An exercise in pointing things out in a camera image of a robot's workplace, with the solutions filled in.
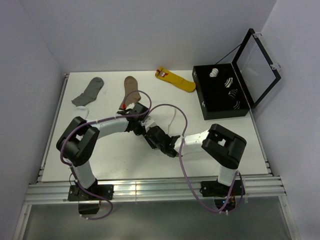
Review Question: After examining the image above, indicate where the black storage box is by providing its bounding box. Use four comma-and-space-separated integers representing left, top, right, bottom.
192, 63, 249, 120

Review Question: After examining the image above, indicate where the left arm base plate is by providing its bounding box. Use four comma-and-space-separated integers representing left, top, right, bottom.
67, 184, 114, 202

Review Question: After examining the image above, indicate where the dark rolled sock lower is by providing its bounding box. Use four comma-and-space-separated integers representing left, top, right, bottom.
233, 100, 241, 110

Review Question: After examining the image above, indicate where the dark striped rolled sock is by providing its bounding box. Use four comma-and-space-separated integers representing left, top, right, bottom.
228, 89, 238, 100

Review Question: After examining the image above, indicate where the grey sock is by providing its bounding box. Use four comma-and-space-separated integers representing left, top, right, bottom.
71, 77, 104, 107

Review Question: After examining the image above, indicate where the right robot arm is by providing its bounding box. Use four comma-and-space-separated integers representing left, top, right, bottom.
144, 123, 247, 195

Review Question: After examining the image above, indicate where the striped rolled sock upper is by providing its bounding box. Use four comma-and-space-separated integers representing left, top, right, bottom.
224, 77, 233, 88

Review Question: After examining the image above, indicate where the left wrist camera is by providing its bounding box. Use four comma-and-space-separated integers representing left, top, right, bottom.
122, 103, 136, 112

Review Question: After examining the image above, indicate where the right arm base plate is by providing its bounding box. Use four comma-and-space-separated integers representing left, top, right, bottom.
199, 179, 246, 198

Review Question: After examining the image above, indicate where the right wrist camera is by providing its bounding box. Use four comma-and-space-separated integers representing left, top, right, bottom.
141, 116, 157, 131

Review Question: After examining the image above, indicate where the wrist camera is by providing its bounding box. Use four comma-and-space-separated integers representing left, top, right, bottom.
141, 116, 157, 131
122, 103, 136, 112

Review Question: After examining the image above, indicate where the brown striped sock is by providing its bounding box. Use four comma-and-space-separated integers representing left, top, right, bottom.
119, 76, 141, 110

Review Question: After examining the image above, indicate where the white rolled sock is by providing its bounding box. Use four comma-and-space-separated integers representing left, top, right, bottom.
209, 68, 219, 78

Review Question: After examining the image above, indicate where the aluminium frame rail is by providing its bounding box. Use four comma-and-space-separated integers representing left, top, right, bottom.
23, 175, 287, 205

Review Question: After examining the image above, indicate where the yellow sock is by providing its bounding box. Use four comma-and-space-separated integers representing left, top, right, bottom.
155, 67, 196, 93

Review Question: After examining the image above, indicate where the white sock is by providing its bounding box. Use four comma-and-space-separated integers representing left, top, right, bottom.
71, 106, 89, 120
209, 68, 219, 78

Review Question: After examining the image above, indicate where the box lid with glass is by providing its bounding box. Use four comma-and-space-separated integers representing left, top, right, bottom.
231, 28, 281, 109

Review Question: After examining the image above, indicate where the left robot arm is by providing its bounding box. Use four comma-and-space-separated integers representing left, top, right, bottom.
56, 103, 149, 200

